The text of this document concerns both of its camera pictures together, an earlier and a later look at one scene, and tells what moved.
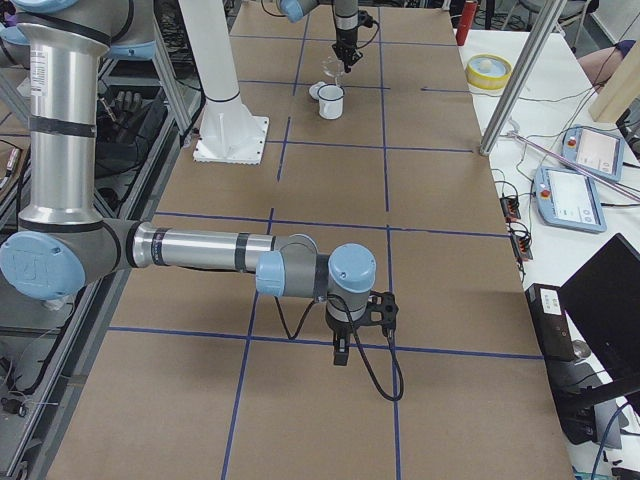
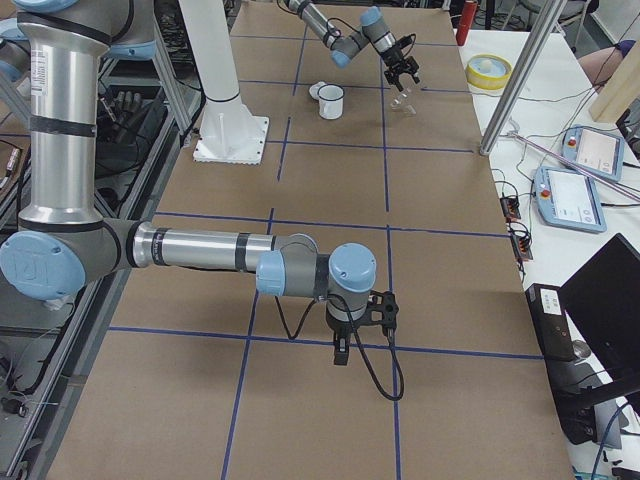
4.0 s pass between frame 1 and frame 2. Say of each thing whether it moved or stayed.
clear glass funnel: moved
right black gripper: stayed
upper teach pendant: stayed
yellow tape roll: stayed
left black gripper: moved
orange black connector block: stayed
